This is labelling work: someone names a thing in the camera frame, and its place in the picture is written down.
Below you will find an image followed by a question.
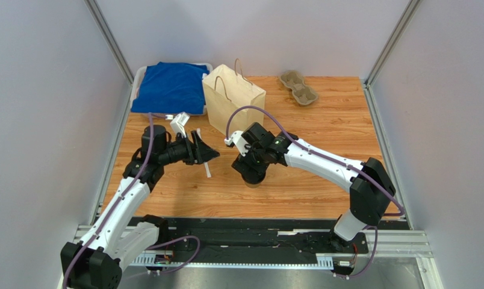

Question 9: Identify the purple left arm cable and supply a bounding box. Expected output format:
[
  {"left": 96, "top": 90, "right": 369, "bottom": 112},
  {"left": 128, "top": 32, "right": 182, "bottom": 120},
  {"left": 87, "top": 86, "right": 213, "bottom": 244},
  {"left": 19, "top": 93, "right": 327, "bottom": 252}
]
[{"left": 62, "top": 112, "right": 175, "bottom": 289}]

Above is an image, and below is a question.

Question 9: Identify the pulp cardboard cup carrier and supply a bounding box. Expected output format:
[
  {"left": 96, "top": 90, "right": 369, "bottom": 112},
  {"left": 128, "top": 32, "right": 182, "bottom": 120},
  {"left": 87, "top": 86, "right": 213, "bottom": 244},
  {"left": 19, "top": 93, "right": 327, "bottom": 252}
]
[{"left": 279, "top": 70, "right": 318, "bottom": 106}]

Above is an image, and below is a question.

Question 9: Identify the blue folded cloth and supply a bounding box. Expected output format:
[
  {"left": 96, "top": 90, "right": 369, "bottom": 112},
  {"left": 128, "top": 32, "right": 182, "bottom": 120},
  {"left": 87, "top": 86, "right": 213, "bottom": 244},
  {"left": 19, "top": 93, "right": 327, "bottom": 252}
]
[{"left": 130, "top": 61, "right": 209, "bottom": 116}]

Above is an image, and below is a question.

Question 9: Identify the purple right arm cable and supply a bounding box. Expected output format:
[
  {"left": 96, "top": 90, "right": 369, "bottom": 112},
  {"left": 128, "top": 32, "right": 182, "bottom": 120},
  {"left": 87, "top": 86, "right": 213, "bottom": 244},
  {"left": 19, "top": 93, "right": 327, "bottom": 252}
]
[{"left": 225, "top": 105, "right": 406, "bottom": 279}]

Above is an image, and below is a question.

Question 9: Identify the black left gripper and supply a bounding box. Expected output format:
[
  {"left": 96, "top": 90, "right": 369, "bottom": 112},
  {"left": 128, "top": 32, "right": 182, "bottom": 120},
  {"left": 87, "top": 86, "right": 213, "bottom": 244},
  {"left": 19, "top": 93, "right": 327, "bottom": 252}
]
[{"left": 158, "top": 131, "right": 219, "bottom": 166}]

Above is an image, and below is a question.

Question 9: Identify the white wrapped straw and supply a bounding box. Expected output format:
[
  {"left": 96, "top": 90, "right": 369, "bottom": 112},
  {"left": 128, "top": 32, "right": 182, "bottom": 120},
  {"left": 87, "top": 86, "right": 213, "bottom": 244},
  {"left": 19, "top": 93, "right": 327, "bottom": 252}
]
[{"left": 196, "top": 128, "right": 211, "bottom": 178}]

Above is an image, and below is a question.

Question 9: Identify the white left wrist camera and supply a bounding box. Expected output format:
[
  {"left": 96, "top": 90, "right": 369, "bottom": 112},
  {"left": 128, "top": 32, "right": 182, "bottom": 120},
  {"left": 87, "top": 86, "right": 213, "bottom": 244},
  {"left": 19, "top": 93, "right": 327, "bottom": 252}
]
[{"left": 165, "top": 112, "right": 190, "bottom": 138}]

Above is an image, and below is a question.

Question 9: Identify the paper coffee cup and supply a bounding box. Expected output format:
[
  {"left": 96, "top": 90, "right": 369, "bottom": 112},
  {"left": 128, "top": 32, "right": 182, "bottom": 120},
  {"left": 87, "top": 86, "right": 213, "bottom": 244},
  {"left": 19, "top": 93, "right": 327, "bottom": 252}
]
[{"left": 245, "top": 182, "right": 261, "bottom": 188}]

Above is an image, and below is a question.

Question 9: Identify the kraft paper takeout bag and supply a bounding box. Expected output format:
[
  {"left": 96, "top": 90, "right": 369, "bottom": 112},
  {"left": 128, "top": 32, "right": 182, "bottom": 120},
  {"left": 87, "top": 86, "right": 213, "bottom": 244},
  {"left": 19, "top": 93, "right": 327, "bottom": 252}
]
[{"left": 202, "top": 64, "right": 266, "bottom": 135}]

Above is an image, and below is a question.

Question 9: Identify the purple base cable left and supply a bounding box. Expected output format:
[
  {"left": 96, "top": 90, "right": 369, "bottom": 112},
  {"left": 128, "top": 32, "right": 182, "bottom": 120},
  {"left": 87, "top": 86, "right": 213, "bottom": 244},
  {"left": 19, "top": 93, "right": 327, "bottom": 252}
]
[{"left": 147, "top": 235, "right": 202, "bottom": 275}]

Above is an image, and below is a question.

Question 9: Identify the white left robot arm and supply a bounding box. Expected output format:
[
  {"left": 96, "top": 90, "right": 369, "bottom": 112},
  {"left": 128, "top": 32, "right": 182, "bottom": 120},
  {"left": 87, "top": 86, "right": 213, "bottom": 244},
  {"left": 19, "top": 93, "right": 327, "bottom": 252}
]
[{"left": 60, "top": 125, "right": 220, "bottom": 288}]

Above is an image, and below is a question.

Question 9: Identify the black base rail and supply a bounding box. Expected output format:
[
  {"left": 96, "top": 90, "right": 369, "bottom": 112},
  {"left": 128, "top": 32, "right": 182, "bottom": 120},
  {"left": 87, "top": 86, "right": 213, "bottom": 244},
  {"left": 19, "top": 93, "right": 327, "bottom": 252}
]
[{"left": 149, "top": 218, "right": 376, "bottom": 270}]

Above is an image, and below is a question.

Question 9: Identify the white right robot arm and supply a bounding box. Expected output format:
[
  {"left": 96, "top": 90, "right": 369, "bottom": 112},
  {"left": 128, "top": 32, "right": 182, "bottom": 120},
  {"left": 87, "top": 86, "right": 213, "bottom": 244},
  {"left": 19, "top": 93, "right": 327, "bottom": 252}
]
[{"left": 225, "top": 122, "right": 396, "bottom": 242}]

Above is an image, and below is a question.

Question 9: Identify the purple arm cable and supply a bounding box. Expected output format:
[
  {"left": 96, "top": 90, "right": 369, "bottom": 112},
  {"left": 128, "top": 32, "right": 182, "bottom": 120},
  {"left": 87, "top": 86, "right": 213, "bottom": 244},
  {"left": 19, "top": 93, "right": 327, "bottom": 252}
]
[
  {"left": 225, "top": 105, "right": 406, "bottom": 279},
  {"left": 62, "top": 112, "right": 175, "bottom": 289}
]

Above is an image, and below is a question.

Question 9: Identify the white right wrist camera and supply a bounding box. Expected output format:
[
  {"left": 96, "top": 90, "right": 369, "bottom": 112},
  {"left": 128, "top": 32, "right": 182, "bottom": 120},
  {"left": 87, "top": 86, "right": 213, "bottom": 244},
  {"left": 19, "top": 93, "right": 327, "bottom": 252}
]
[{"left": 224, "top": 131, "right": 249, "bottom": 157}]

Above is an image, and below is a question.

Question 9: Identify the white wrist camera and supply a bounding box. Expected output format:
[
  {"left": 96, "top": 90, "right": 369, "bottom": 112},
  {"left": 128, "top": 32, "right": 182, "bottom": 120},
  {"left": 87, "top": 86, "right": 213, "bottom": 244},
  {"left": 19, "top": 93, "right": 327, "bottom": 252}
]
[
  {"left": 224, "top": 131, "right": 249, "bottom": 157},
  {"left": 165, "top": 112, "right": 190, "bottom": 138}
]

